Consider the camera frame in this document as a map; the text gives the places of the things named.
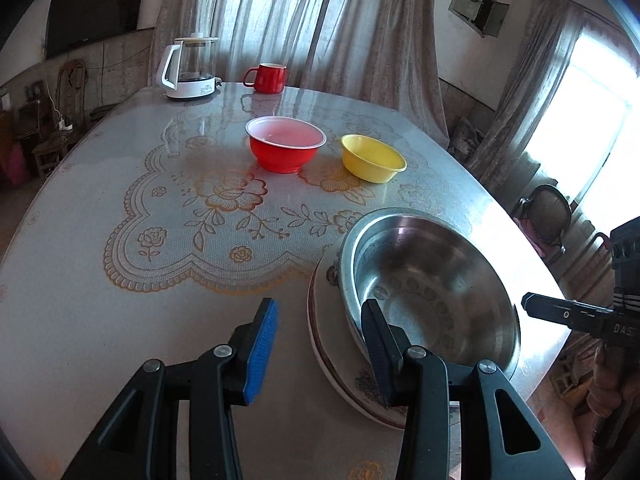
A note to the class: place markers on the stainless steel bowl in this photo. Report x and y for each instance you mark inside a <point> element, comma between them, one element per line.
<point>425,260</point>

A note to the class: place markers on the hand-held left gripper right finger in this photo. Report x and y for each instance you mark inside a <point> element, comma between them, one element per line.
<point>375,355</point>

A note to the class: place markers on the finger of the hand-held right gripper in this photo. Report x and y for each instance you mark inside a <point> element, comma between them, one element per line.
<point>560,310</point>

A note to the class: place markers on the wide beige sheer curtain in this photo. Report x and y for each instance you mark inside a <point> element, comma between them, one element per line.
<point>325,25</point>

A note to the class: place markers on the pink cloth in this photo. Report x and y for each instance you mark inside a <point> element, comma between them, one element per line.
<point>532,240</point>

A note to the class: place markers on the white electric glass kettle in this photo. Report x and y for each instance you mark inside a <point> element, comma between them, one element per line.
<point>187,87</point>

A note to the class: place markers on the grey patterned bag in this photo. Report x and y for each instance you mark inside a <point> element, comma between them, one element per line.
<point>467,137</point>

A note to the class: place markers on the dark bench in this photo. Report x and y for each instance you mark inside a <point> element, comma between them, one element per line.
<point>102,111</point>

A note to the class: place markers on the wooden chair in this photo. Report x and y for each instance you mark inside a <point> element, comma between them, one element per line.
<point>50,152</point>

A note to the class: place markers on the person's right hand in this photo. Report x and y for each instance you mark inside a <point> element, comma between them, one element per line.
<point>607,380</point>

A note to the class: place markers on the red plastic bowl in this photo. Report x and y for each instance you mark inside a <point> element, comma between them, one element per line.
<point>280,155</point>

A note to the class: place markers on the narrow beige sheer curtain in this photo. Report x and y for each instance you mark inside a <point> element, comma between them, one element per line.
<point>530,85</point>

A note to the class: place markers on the red mug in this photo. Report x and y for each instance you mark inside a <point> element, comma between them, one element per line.
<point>267,80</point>

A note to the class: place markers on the dark ornate chair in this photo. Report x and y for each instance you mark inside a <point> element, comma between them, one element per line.
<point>547,210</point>

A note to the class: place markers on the white floral plate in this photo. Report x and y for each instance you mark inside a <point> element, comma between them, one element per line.
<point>332,310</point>
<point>360,412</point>

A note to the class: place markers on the white power strip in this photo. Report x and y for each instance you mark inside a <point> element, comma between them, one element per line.
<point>64,123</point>

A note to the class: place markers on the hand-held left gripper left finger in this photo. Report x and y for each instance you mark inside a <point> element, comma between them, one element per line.
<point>262,350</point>

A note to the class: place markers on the yellow plastic bowl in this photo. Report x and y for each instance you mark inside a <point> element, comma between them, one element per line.
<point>370,165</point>

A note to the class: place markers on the pink bag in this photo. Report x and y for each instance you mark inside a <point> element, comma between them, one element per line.
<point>15,165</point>

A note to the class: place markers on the black wall television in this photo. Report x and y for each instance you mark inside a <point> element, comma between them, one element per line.
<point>95,10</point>

